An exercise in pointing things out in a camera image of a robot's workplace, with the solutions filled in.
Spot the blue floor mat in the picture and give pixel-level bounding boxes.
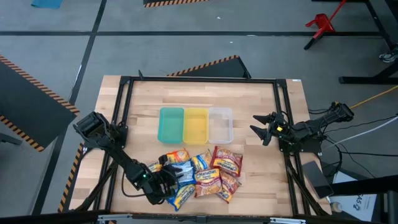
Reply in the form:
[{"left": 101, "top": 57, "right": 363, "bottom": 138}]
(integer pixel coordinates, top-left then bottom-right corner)
[{"left": 30, "top": 0, "right": 65, "bottom": 9}]

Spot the thin black cable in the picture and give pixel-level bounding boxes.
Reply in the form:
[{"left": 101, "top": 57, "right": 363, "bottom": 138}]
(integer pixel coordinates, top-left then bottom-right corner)
[
  {"left": 325, "top": 114, "right": 398, "bottom": 134},
  {"left": 338, "top": 150, "right": 398, "bottom": 156}
]

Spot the black desk leg frame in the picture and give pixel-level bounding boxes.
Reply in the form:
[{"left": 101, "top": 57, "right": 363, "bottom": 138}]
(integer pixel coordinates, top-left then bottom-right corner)
[{"left": 312, "top": 0, "right": 398, "bottom": 85}]

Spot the clear plastic bin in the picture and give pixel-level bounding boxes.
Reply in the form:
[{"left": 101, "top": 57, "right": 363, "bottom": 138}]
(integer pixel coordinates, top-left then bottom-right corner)
[{"left": 207, "top": 107, "right": 234, "bottom": 144}]

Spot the white metal bracket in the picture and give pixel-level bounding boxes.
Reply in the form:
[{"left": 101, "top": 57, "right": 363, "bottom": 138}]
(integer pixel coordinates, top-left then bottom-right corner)
[
  {"left": 98, "top": 213, "right": 134, "bottom": 223},
  {"left": 269, "top": 217, "right": 307, "bottom": 224}
]

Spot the black aluminium table frame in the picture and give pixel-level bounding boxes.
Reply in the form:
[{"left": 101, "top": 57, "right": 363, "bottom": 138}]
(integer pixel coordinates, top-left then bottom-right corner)
[{"left": 57, "top": 70, "right": 333, "bottom": 224}]

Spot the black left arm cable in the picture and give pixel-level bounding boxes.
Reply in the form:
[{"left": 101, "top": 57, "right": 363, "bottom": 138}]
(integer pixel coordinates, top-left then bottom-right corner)
[{"left": 120, "top": 170, "right": 150, "bottom": 198}]

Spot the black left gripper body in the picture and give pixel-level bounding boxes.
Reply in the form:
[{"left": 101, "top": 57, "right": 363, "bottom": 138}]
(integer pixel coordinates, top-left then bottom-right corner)
[{"left": 146, "top": 169, "right": 180, "bottom": 206}]

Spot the black tablet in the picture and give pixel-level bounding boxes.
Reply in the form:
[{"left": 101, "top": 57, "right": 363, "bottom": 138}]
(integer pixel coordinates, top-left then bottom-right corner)
[{"left": 302, "top": 160, "right": 335, "bottom": 199}]

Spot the yellow cable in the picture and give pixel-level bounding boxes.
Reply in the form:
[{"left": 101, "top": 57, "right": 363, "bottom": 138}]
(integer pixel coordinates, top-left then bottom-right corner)
[{"left": 349, "top": 85, "right": 398, "bottom": 110}]

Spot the blue Maruchan noodle pack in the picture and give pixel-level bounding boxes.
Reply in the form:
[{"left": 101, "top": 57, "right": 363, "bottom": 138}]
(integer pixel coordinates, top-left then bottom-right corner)
[
  {"left": 172, "top": 160, "right": 197, "bottom": 188},
  {"left": 167, "top": 183, "right": 197, "bottom": 212},
  {"left": 190, "top": 149, "right": 213, "bottom": 174}
]

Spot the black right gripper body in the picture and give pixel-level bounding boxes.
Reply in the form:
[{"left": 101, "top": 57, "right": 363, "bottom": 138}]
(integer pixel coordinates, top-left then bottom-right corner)
[{"left": 263, "top": 111, "right": 290, "bottom": 147}]

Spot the orange Maruchan noodle pack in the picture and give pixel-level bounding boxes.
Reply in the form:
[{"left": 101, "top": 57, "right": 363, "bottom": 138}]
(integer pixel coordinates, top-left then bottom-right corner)
[
  {"left": 164, "top": 147, "right": 191, "bottom": 165},
  {"left": 193, "top": 168, "right": 222, "bottom": 198}
]

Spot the white printed paper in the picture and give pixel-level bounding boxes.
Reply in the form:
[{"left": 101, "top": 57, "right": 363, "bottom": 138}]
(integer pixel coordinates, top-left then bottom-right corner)
[{"left": 329, "top": 170, "right": 379, "bottom": 222}]

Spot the black platform with striped edge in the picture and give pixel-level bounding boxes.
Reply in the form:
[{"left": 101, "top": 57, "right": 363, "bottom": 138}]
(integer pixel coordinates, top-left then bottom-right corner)
[
  {"left": 142, "top": 0, "right": 210, "bottom": 8},
  {"left": 167, "top": 55, "right": 252, "bottom": 79},
  {"left": 0, "top": 54, "right": 80, "bottom": 152}
]

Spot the green plastic bin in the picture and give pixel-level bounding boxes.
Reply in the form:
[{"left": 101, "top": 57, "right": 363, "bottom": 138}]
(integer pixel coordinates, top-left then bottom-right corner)
[{"left": 157, "top": 107, "right": 185, "bottom": 144}]

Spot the yellow black hazard tape strip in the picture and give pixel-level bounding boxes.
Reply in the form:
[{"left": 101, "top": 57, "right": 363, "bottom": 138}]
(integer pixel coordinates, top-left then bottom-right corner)
[{"left": 57, "top": 142, "right": 85, "bottom": 213}]

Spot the yellow plastic bin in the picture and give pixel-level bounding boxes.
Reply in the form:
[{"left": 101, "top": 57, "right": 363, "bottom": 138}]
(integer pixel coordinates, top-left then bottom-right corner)
[{"left": 182, "top": 107, "right": 210, "bottom": 146}]

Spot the white cable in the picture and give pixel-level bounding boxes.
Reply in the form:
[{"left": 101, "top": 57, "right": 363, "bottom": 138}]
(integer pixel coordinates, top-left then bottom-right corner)
[{"left": 323, "top": 115, "right": 398, "bottom": 150}]

